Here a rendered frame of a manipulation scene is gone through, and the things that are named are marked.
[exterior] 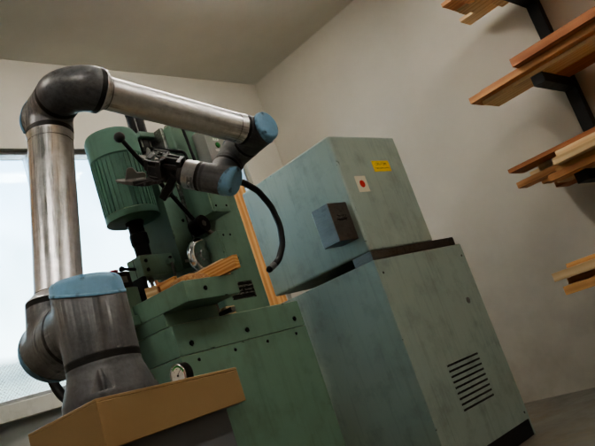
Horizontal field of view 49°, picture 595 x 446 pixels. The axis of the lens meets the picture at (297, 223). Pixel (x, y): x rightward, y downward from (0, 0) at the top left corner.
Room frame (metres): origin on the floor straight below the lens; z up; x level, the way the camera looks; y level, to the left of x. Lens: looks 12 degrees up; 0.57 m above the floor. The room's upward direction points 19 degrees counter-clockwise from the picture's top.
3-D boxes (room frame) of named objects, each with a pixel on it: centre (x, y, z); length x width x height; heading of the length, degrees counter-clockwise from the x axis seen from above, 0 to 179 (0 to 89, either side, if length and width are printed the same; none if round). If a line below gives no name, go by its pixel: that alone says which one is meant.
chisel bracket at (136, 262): (2.08, 0.49, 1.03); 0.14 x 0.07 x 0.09; 145
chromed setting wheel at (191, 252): (2.10, 0.33, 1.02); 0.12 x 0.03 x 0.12; 145
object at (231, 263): (2.03, 0.45, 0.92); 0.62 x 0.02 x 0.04; 55
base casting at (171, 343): (2.17, 0.43, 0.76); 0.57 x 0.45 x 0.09; 145
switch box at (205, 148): (2.25, 0.21, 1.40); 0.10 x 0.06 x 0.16; 145
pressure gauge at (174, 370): (1.74, 0.42, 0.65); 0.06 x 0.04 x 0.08; 55
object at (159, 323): (2.02, 0.54, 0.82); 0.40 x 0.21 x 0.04; 55
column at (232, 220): (2.31, 0.34, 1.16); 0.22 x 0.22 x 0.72; 55
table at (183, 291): (1.97, 0.56, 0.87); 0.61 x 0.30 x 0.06; 55
